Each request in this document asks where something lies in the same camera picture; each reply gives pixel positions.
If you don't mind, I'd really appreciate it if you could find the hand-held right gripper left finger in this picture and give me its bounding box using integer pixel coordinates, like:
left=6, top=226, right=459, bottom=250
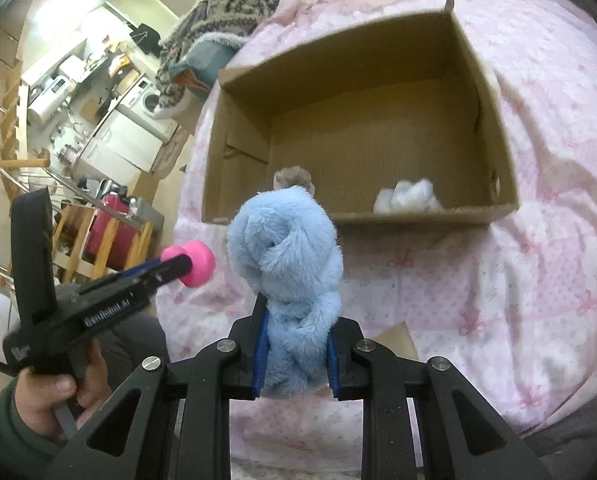
left=61, top=294, right=269, bottom=480

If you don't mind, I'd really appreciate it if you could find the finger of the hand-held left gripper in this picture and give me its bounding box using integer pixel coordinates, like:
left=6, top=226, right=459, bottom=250
left=146, top=271, right=183, bottom=297
left=121, top=254, right=193, bottom=286

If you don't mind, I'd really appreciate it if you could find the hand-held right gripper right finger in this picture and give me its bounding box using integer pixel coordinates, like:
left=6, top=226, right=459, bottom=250
left=325, top=314, right=554, bottom=480

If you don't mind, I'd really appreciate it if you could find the pink foam ball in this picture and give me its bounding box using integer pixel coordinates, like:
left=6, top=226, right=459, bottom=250
left=160, top=240, right=217, bottom=289

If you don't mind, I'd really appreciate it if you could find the blue plush toy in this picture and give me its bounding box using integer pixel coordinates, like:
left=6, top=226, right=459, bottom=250
left=227, top=186, right=345, bottom=398

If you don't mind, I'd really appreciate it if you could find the small brown plush toy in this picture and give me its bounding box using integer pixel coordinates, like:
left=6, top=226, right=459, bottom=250
left=272, top=167, right=315, bottom=193

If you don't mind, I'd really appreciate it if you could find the white fluffy soft toy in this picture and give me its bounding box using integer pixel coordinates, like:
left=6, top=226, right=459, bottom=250
left=373, top=178, right=443, bottom=214

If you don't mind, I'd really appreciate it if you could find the brown cardboard box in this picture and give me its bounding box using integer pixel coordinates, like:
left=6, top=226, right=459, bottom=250
left=201, top=0, right=521, bottom=226

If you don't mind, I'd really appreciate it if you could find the person's left forearm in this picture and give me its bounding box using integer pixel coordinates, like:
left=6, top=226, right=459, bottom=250
left=0, top=374, right=76, bottom=480

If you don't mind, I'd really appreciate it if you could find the person's left hand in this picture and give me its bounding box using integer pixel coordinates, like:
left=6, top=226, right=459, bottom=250
left=16, top=344, right=113, bottom=445

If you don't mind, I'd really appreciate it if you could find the red suitcase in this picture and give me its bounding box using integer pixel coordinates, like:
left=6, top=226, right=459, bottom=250
left=87, top=194, right=140, bottom=272

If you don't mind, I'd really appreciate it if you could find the flat cardboard piece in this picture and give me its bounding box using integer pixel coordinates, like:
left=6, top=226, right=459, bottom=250
left=371, top=321, right=420, bottom=362

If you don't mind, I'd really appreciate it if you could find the wooden rack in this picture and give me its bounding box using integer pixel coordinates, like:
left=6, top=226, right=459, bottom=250
left=52, top=204, right=155, bottom=283

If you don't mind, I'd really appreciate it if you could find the white kitchen cabinet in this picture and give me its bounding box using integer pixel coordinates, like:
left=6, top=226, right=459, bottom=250
left=76, top=107, right=176, bottom=177

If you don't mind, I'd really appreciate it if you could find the white washing machine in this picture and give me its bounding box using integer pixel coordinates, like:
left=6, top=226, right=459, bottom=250
left=117, top=76, right=165, bottom=122

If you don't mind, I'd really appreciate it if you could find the wooden ladder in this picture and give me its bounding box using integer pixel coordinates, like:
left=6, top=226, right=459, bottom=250
left=0, top=57, right=35, bottom=206

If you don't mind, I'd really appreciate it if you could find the white kitchen appliance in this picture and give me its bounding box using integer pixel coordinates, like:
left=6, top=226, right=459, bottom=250
left=26, top=74, right=74, bottom=126

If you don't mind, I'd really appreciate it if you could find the teal fluffy pillow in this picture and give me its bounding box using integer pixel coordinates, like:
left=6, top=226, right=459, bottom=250
left=184, top=34, right=243, bottom=86

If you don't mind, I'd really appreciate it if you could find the pink floral bed cover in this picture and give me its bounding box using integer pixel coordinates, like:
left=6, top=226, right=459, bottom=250
left=154, top=0, right=597, bottom=461

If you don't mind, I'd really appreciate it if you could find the grey patterned knit blanket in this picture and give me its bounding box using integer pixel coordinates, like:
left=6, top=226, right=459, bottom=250
left=156, top=0, right=288, bottom=111

